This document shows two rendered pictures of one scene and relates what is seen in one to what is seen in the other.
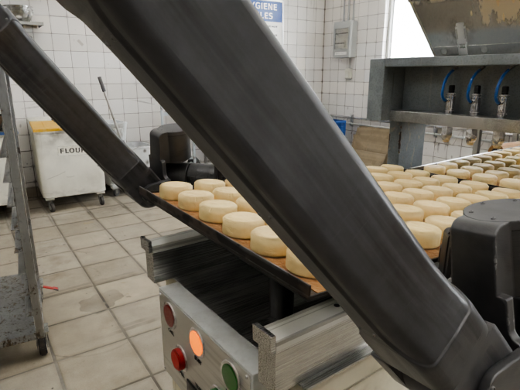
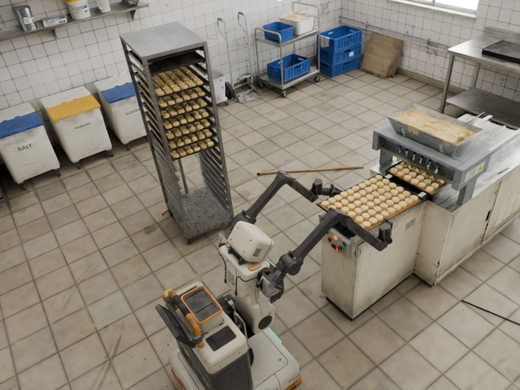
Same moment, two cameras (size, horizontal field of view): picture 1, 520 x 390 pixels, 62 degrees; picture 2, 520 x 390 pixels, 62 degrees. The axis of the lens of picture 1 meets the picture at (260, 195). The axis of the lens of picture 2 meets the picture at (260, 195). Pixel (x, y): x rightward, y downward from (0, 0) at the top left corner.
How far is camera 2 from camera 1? 2.32 m
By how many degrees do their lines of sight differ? 22
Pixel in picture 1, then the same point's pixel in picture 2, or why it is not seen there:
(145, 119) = (213, 51)
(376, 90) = (375, 141)
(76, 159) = not seen: hidden behind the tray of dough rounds
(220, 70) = (356, 230)
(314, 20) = not seen: outside the picture
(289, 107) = (360, 230)
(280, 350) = (354, 241)
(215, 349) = (340, 239)
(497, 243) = (383, 231)
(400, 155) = (384, 156)
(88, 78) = not seen: hidden behind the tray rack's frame
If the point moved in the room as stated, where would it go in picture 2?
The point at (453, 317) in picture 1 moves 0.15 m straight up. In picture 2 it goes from (376, 241) to (378, 222)
